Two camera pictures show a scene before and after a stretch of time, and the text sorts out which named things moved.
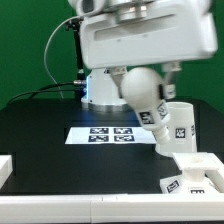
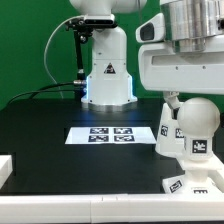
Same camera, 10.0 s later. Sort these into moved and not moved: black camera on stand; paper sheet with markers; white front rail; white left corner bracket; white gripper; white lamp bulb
Moved: white gripper; white lamp bulb
Not moved: white left corner bracket; paper sheet with markers; black camera on stand; white front rail
